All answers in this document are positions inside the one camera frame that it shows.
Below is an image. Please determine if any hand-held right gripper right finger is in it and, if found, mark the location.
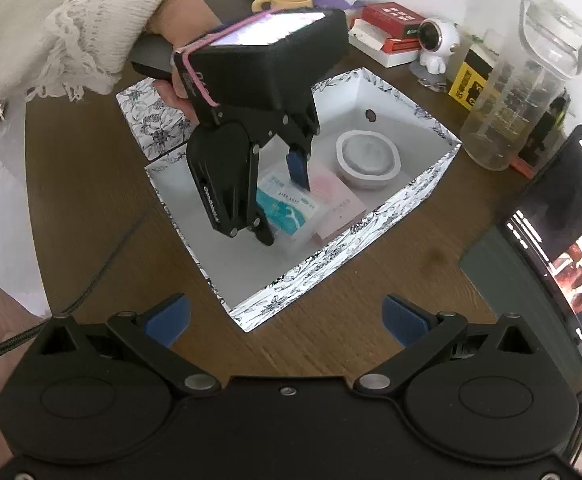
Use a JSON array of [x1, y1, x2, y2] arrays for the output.
[[354, 293, 540, 396]]

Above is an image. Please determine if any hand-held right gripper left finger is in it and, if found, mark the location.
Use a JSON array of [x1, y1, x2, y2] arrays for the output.
[[38, 293, 222, 399]]

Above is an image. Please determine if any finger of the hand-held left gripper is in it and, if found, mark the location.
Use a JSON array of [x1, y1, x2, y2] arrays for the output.
[[277, 130, 322, 192], [186, 122, 277, 247]]

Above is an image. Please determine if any blue tissue packet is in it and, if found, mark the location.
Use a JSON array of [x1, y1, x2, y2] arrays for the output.
[[255, 170, 332, 239]]

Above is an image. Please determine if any floral paper storage box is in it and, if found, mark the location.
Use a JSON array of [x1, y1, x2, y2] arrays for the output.
[[144, 66, 464, 334]]

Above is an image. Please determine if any wooden desktop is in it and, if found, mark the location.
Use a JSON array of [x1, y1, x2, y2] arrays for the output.
[[23, 0, 582, 378]]

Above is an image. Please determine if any person's left hand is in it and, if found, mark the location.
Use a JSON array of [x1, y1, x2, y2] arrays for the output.
[[146, 0, 222, 119]]

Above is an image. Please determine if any pink tissue packet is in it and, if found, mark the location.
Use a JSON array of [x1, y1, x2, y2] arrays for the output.
[[308, 167, 370, 247]]

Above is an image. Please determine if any yellow mug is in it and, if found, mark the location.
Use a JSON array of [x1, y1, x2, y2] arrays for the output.
[[250, 0, 314, 14]]

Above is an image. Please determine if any floral paper box lid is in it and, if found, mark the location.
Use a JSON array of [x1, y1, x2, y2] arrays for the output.
[[115, 77, 197, 162]]

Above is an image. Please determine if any white flat box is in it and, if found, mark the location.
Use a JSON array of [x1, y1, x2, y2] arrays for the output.
[[348, 18, 422, 69]]

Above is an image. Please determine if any dark green tablet case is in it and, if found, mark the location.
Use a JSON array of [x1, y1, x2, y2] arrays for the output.
[[459, 224, 582, 387]]

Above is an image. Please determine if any red box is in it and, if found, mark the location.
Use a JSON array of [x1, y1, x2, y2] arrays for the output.
[[360, 2, 427, 37]]

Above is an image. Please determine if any white astronaut figurine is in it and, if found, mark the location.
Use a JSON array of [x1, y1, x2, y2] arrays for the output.
[[417, 17, 462, 74]]

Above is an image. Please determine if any black tablet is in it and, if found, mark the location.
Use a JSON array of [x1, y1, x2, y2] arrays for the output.
[[500, 124, 582, 365]]

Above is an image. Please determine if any orange small item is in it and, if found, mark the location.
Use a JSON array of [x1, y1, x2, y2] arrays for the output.
[[508, 156, 537, 179]]

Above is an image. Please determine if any yellow black box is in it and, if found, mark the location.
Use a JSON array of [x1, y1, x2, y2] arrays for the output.
[[448, 42, 500, 111]]

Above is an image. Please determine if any clear plastic water bottle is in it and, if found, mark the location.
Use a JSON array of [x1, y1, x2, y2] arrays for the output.
[[459, 0, 582, 171]]

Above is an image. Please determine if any black item behind bottle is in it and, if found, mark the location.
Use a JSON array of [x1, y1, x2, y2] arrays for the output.
[[520, 87, 572, 172]]

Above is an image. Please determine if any black braided cable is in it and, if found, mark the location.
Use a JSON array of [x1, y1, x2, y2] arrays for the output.
[[0, 204, 154, 372]]

